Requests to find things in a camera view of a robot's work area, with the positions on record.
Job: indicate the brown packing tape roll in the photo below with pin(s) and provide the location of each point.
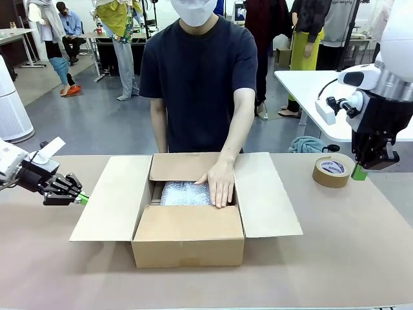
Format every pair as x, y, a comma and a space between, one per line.
331, 172

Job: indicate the bubble wrap bundle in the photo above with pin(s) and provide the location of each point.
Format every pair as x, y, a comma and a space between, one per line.
184, 193

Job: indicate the white desk with grey legs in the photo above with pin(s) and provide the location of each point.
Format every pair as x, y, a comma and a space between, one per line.
17, 34

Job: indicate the pale pink garment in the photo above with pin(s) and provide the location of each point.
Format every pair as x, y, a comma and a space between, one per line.
380, 19

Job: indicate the person's right forearm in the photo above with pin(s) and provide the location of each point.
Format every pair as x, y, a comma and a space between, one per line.
159, 126

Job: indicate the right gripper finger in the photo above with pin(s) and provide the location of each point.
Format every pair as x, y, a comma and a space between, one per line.
385, 155
359, 161

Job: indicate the mannequin with yellow shirt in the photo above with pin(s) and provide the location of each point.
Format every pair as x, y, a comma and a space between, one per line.
121, 38

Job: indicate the brown cardboard shipping box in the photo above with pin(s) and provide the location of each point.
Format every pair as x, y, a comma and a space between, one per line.
187, 235

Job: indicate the white face mask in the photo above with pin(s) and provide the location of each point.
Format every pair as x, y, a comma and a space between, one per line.
190, 11

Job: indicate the person's left hand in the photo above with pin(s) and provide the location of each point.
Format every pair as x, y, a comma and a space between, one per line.
222, 184

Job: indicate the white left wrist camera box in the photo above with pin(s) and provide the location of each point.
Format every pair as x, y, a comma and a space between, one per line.
50, 150

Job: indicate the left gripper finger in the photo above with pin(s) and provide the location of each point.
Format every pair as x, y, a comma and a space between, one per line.
64, 199
69, 182

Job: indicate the person in navy T-shirt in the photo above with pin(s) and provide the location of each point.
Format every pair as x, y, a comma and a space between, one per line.
197, 80

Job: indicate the person in yellow-green apron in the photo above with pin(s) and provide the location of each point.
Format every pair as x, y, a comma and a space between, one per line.
305, 48

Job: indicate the orange slippers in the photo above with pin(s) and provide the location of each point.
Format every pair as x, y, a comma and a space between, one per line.
71, 91

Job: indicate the person in grey sweater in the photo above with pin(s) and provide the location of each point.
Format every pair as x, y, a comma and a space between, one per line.
338, 22

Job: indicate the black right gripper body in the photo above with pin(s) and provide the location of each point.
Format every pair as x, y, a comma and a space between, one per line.
384, 113

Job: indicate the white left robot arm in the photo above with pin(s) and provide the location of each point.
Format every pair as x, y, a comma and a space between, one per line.
9, 158

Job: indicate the small background cardboard box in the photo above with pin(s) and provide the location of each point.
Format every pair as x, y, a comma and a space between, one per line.
283, 56

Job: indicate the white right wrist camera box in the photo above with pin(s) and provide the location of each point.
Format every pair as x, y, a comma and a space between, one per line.
324, 113

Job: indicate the person in light blue shirt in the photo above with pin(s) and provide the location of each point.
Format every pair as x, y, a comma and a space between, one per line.
71, 29

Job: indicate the white air purifier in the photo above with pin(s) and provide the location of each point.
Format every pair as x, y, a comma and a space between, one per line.
13, 106

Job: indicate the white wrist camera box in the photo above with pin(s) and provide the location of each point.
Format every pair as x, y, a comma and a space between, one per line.
50, 150
324, 113

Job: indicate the mannequin with grey scarf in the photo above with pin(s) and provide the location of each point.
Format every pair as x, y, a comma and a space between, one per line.
51, 29

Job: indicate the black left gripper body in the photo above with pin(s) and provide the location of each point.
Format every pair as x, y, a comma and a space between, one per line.
35, 179

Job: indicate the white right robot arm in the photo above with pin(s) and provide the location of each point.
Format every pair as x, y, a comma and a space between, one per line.
397, 38

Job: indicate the computer monitor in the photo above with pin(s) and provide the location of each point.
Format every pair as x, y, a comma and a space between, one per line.
239, 11

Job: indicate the white side table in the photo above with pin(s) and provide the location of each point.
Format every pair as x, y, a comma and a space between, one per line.
300, 87

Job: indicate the teal cloth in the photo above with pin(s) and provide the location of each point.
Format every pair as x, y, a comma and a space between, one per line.
305, 145

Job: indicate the person in dark red top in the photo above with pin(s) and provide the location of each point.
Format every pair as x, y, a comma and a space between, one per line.
264, 38

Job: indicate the small black object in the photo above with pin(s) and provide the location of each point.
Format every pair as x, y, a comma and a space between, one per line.
331, 148

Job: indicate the red mug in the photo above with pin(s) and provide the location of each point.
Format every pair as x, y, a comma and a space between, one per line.
99, 31

